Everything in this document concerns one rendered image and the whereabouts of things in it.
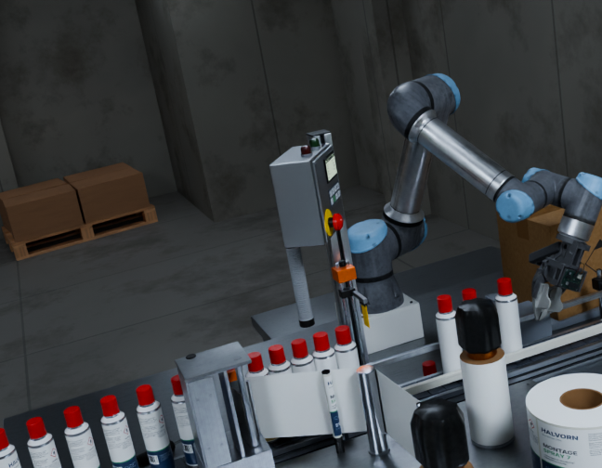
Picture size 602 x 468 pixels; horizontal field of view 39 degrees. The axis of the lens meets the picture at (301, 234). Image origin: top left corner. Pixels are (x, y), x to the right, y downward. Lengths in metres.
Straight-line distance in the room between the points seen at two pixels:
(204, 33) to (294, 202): 5.45
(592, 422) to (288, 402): 0.62
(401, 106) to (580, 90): 2.61
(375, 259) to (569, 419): 0.90
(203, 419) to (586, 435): 0.71
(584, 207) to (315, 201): 0.65
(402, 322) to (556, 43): 2.67
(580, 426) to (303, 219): 0.70
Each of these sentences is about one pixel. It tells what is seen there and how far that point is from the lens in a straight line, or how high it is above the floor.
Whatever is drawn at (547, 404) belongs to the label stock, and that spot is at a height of 1.02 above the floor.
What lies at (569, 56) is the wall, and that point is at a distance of 4.71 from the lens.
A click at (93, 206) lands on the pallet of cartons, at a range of 7.71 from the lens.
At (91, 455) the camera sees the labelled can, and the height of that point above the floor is 0.98.
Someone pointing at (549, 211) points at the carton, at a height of 1.12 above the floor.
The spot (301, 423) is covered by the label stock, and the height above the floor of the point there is 0.95.
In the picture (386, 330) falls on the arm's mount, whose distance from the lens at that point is 2.37.
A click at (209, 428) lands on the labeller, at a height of 1.03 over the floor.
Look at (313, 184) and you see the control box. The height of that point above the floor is 1.42.
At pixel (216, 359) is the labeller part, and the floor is 1.14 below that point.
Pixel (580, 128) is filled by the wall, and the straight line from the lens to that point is 4.74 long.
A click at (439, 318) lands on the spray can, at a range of 2.00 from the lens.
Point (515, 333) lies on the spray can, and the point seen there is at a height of 0.95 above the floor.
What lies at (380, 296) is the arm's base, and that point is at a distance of 2.35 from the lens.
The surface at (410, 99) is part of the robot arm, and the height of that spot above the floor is 1.51.
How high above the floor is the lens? 1.83
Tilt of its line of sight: 16 degrees down
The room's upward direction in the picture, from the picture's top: 10 degrees counter-clockwise
